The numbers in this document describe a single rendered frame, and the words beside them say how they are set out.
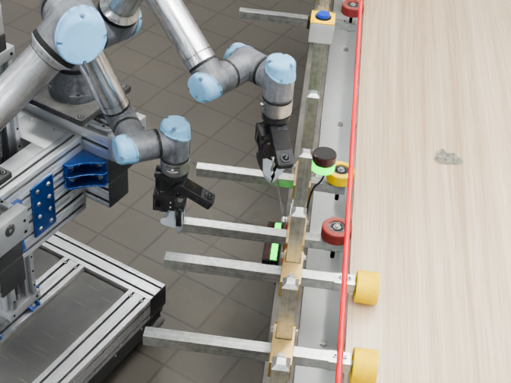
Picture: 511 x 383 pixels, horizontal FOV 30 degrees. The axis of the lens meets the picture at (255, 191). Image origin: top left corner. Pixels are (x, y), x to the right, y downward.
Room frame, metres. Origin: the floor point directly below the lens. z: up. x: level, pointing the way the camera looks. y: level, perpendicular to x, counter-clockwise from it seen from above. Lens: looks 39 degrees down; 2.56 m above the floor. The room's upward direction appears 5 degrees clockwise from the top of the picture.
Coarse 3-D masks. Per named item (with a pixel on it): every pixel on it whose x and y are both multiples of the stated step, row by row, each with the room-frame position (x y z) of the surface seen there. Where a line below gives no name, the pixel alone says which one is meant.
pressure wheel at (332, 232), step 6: (324, 222) 1.92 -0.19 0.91; (330, 222) 1.93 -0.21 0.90; (336, 222) 1.93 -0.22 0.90; (342, 222) 1.93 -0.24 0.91; (324, 228) 1.90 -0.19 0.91; (330, 228) 1.90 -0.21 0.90; (336, 228) 1.90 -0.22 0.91; (342, 228) 1.91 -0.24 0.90; (324, 234) 1.89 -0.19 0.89; (330, 234) 1.88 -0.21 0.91; (336, 234) 1.88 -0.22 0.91; (342, 234) 1.88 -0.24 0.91; (324, 240) 1.89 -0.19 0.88; (330, 240) 1.88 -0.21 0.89; (336, 240) 1.87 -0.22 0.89; (342, 240) 1.88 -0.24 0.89
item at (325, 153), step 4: (320, 148) 1.97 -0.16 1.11; (324, 148) 1.97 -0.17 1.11; (328, 148) 1.98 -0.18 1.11; (316, 152) 1.96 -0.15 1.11; (320, 152) 1.96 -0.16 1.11; (324, 152) 1.96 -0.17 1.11; (328, 152) 1.96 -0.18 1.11; (332, 152) 1.96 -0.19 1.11; (316, 156) 1.94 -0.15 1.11; (320, 156) 1.94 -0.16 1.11; (324, 156) 1.94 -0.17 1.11; (328, 156) 1.94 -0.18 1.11; (332, 156) 1.95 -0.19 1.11; (312, 172) 1.94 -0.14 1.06; (312, 176) 1.94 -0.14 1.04; (324, 176) 1.95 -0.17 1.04; (320, 180) 1.95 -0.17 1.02; (316, 184) 1.96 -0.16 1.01; (312, 188) 1.96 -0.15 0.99; (312, 192) 1.96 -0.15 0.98; (308, 200) 1.96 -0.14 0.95; (308, 204) 1.96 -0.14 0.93; (308, 208) 1.96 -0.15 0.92
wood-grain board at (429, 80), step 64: (384, 0) 3.22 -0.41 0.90; (448, 0) 3.27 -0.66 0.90; (384, 64) 2.77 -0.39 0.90; (448, 64) 2.81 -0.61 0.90; (384, 128) 2.39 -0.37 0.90; (448, 128) 2.42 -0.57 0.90; (384, 192) 2.08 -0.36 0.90; (448, 192) 2.11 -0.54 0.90; (384, 256) 1.82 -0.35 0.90; (448, 256) 1.84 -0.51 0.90; (384, 320) 1.59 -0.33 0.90; (448, 320) 1.61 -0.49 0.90
